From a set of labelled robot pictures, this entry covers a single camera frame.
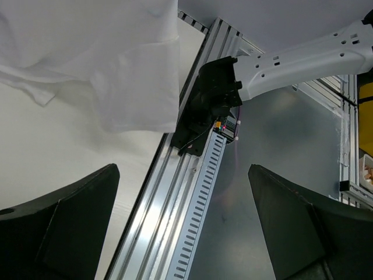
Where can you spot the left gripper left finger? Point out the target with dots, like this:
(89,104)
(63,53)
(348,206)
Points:
(59,235)

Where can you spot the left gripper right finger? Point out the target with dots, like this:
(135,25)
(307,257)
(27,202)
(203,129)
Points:
(308,235)

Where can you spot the white t shirt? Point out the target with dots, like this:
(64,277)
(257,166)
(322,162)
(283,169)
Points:
(128,51)

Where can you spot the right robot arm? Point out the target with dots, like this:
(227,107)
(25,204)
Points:
(228,82)

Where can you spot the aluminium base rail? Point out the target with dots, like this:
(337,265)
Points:
(150,236)

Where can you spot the white cable duct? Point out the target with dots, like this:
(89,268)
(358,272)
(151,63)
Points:
(187,243)

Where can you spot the right aluminium frame post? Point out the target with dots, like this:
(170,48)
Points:
(339,95)

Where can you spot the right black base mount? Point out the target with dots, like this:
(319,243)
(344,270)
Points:
(193,128)

